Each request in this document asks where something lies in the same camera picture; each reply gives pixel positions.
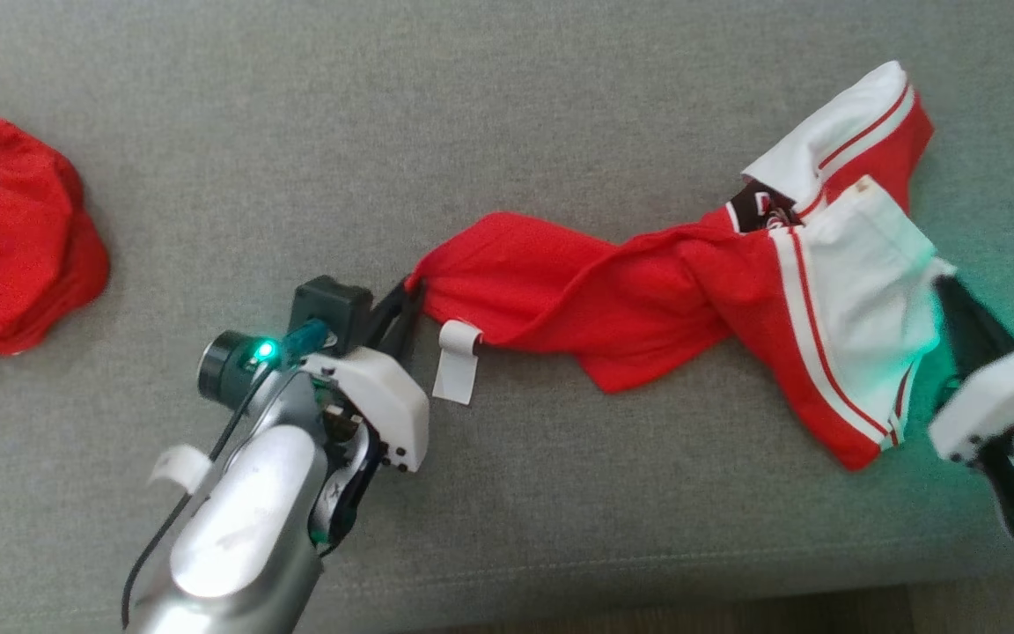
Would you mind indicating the red and white sports garment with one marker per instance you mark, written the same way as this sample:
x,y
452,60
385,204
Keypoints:
x,y
560,282

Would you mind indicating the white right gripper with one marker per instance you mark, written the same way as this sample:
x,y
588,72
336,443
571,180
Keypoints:
x,y
1000,396

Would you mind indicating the white garment label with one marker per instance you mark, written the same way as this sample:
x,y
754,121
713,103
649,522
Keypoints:
x,y
456,370

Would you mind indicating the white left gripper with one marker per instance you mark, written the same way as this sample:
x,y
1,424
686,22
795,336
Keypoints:
x,y
384,405

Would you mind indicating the wide grey sofa seat cushion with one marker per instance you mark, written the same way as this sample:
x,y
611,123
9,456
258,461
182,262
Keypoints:
x,y
296,132

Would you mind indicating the plain red garment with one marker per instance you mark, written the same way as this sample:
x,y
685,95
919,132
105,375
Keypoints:
x,y
5,229

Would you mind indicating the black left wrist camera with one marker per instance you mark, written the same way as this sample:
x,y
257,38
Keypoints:
x,y
335,299

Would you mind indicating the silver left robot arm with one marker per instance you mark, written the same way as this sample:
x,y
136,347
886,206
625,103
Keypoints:
x,y
243,528

